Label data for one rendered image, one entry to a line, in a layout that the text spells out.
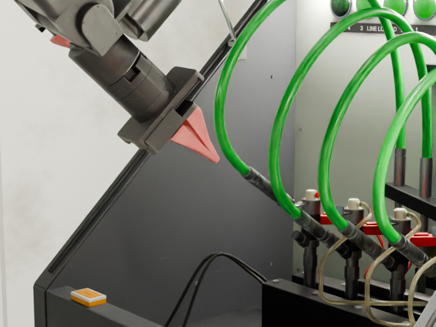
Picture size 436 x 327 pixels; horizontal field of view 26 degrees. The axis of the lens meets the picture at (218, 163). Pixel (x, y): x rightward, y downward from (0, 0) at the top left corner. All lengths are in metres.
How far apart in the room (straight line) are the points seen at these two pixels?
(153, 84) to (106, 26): 0.09
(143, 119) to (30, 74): 2.11
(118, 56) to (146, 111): 0.07
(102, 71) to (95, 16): 0.08
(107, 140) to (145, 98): 2.26
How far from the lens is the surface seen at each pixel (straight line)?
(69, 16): 0.91
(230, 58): 1.23
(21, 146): 3.12
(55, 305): 1.47
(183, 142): 1.01
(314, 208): 1.36
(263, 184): 1.28
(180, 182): 1.60
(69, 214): 3.23
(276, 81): 1.72
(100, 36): 0.93
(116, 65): 0.98
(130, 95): 0.99
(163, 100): 1.00
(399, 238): 1.12
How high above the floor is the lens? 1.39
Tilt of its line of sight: 10 degrees down
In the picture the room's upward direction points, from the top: straight up
